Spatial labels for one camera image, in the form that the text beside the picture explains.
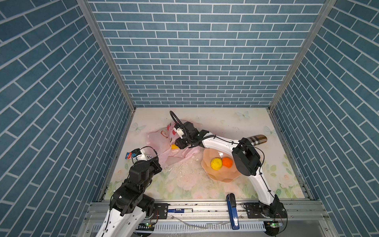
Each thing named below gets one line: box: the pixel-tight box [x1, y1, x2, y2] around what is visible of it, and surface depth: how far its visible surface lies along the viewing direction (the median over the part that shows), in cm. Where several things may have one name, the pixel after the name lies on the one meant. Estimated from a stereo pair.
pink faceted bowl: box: [200, 147, 241, 183], surface depth 88 cm
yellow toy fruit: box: [210, 158, 223, 171], surface depth 86 cm
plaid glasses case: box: [246, 134, 268, 146], surface depth 101 cm
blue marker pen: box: [167, 208, 194, 213], surface depth 75 cm
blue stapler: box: [226, 192, 240, 231], surface depth 73 cm
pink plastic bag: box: [146, 121, 201, 166], surface depth 87 cm
